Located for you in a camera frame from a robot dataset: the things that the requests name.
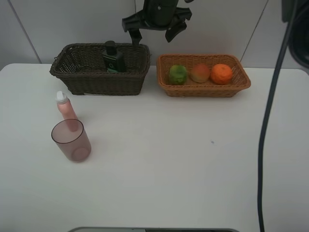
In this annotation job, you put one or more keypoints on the orange mandarin fruit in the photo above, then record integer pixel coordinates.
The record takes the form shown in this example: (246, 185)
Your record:
(221, 74)

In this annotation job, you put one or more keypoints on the red yellow peach fruit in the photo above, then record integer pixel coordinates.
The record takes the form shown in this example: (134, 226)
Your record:
(200, 73)

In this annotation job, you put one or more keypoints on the dark brown wicker basket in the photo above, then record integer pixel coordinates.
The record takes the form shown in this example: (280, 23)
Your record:
(81, 67)

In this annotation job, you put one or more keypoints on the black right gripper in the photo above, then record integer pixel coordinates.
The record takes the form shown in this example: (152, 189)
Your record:
(157, 18)

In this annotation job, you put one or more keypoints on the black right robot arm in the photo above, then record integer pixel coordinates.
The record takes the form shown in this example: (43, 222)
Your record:
(166, 3)

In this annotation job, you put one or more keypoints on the orange wicker basket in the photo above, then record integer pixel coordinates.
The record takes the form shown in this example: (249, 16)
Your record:
(240, 81)

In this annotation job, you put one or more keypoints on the black rectangular bottle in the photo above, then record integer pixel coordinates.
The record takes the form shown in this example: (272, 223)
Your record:
(113, 59)

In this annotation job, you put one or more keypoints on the translucent pink plastic cup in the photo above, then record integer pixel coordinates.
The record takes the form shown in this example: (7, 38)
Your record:
(71, 138)

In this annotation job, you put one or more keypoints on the pink bottle white cap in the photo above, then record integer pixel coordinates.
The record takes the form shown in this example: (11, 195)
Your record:
(65, 108)

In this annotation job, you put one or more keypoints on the green round fruit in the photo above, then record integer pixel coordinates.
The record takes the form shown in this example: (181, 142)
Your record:
(177, 75)

